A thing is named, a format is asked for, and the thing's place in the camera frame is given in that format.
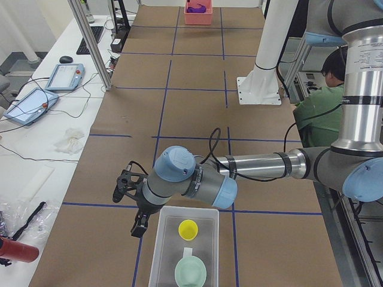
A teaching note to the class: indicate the near teach pendant tablet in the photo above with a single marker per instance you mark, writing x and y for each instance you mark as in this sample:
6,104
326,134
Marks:
32,107

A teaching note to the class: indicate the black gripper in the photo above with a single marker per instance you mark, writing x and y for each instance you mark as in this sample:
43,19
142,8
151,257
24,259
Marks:
145,209

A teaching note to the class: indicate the person in green shirt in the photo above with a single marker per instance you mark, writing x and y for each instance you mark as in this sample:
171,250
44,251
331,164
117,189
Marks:
318,116

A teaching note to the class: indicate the purple cloth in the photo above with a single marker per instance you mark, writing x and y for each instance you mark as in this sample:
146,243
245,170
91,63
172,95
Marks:
200,9

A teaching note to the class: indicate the yellow plastic cup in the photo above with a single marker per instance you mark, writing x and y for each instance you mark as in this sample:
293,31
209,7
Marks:
188,230

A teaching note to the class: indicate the pink plastic bin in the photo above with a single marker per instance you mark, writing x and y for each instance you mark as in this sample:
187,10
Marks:
198,19

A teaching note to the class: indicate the crumpled white tissue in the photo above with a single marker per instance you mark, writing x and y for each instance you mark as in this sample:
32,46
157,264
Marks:
70,143

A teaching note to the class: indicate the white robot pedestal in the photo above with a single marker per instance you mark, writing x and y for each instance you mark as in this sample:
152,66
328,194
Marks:
260,86

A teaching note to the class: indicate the white flat plastic strip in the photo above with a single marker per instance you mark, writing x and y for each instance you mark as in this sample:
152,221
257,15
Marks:
34,185

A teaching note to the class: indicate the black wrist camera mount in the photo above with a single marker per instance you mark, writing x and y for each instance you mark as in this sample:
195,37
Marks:
127,182

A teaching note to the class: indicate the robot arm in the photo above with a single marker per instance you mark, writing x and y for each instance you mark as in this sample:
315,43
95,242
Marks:
352,164

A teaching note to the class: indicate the black computer mouse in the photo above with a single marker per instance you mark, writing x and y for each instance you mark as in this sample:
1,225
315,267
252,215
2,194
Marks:
65,59

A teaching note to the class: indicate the black power box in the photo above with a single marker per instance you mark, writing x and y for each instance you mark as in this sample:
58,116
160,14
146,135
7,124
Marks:
116,45

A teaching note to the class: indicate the clear plastic bin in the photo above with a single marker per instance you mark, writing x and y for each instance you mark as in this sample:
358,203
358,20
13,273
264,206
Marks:
169,246

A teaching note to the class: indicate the mint green bowl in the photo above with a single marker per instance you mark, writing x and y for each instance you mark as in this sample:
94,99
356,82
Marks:
190,271

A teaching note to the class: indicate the teach pendant tablet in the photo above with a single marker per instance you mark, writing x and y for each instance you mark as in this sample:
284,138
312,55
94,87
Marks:
32,107
65,77

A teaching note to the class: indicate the clear plastic bag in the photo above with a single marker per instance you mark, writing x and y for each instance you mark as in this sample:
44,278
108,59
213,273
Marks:
21,220

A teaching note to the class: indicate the far teach pendant tablet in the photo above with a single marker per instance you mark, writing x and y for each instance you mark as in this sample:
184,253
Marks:
65,77

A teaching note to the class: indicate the red cylinder bottle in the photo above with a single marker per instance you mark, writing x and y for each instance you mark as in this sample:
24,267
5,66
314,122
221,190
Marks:
18,251

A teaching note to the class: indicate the aluminium frame post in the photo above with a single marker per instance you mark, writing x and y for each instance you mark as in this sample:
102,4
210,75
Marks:
92,45

